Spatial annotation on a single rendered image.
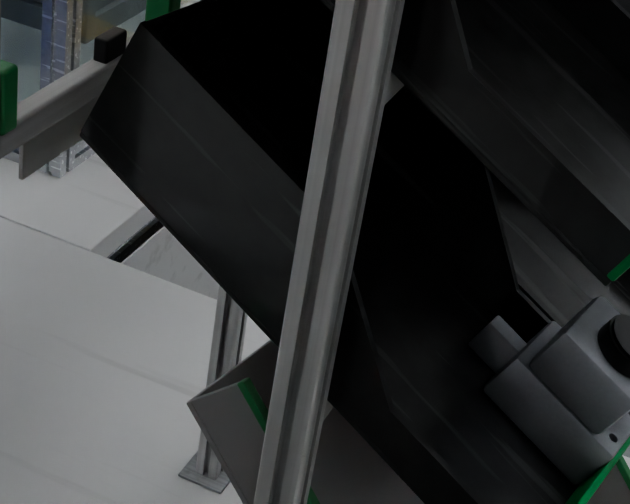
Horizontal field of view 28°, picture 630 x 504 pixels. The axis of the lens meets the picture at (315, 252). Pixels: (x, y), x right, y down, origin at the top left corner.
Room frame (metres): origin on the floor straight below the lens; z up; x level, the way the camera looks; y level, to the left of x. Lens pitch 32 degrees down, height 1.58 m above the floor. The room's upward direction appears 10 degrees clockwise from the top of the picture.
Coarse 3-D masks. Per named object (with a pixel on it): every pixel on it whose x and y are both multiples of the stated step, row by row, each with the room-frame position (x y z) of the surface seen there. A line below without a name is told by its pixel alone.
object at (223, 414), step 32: (256, 352) 0.52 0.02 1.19; (224, 384) 0.50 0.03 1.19; (256, 384) 0.51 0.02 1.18; (224, 416) 0.47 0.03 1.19; (256, 416) 0.46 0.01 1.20; (224, 448) 0.46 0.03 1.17; (256, 448) 0.46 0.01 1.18; (320, 448) 0.51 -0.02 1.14; (352, 448) 0.52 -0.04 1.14; (256, 480) 0.45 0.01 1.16; (320, 480) 0.49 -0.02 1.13; (352, 480) 0.51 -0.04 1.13; (384, 480) 0.52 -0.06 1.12
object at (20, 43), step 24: (24, 0) 1.24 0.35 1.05; (96, 0) 1.29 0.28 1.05; (120, 0) 1.34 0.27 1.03; (144, 0) 1.39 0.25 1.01; (24, 24) 1.24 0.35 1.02; (96, 24) 1.29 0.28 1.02; (120, 24) 1.34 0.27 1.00; (0, 48) 1.25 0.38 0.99; (24, 48) 1.24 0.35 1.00; (24, 72) 1.24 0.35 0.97; (24, 96) 1.24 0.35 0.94
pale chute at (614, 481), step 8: (616, 464) 0.64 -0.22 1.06; (624, 464) 0.64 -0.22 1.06; (616, 472) 0.64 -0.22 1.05; (624, 472) 0.64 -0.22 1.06; (608, 480) 0.64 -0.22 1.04; (616, 480) 0.64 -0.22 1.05; (624, 480) 0.64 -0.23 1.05; (600, 488) 0.64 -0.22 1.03; (608, 488) 0.64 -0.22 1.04; (616, 488) 0.64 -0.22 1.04; (624, 488) 0.64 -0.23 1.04; (592, 496) 0.65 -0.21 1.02; (600, 496) 0.64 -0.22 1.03; (608, 496) 0.64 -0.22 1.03; (616, 496) 0.64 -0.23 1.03; (624, 496) 0.64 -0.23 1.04
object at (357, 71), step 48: (0, 0) 0.48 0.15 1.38; (336, 0) 0.41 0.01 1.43; (384, 0) 0.41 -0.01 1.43; (336, 48) 0.41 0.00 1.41; (384, 48) 0.41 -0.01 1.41; (336, 96) 0.41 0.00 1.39; (384, 96) 0.42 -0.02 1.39; (336, 144) 0.42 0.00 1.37; (336, 192) 0.41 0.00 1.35; (336, 240) 0.41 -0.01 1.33; (336, 288) 0.41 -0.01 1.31; (240, 336) 0.78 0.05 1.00; (288, 336) 0.41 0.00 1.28; (336, 336) 0.42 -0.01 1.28; (288, 384) 0.41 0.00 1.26; (288, 432) 0.42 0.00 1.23; (192, 480) 0.77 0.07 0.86; (288, 480) 0.41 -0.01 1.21
